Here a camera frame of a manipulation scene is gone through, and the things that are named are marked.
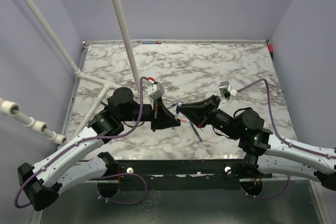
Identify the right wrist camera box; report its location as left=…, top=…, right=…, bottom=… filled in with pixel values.
left=219, top=81, right=238, bottom=101

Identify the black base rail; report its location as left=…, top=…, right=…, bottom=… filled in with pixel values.
left=86, top=158, right=274, bottom=191

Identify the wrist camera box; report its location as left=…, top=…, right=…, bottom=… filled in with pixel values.
left=147, top=83, right=165, bottom=101
left=219, top=81, right=238, bottom=101

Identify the blue red marker at edge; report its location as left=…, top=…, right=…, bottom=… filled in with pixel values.
left=142, top=41, right=162, bottom=45

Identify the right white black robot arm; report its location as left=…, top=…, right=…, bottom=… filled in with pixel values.
left=177, top=95, right=335, bottom=190

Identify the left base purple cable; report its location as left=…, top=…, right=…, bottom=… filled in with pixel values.
left=96, top=172, right=148, bottom=205

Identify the white blue pen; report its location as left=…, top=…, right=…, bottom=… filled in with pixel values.
left=174, top=102, right=182, bottom=120

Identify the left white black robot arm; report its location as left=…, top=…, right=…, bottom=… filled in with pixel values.
left=14, top=83, right=181, bottom=211

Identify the purple pen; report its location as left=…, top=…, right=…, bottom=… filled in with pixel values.
left=189, top=121, right=203, bottom=143

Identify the red black clamp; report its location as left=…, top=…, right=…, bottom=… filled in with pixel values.
left=268, top=44, right=274, bottom=59

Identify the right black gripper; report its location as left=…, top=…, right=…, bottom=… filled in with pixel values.
left=176, top=95, right=240, bottom=141

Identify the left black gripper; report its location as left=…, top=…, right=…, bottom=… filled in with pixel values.
left=120, top=95, right=181, bottom=131

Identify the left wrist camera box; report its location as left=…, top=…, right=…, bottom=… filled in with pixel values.
left=147, top=83, right=165, bottom=101

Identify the white pvc pipe frame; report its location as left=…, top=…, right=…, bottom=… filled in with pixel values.
left=1, top=0, right=142, bottom=145

